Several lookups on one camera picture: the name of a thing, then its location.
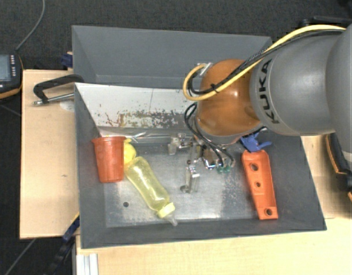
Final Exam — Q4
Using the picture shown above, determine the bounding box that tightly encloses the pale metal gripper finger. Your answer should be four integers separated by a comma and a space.
179, 165, 201, 194
167, 133, 194, 156

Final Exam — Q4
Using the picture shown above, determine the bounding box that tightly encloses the yellow clear baby bottle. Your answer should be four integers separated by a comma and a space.
124, 155, 179, 227

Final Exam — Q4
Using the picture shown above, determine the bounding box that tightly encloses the small yellow toy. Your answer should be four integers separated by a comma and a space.
123, 137, 138, 166

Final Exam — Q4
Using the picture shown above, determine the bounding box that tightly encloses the orange block with holes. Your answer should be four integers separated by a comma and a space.
240, 149, 279, 221

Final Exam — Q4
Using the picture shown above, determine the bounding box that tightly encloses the orange plastic cup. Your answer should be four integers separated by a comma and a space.
91, 136, 128, 184

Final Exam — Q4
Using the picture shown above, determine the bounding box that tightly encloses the grey metal bin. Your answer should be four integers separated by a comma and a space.
71, 25, 327, 250

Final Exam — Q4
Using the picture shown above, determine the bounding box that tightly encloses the pale wood flat board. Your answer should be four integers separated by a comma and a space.
19, 69, 81, 239

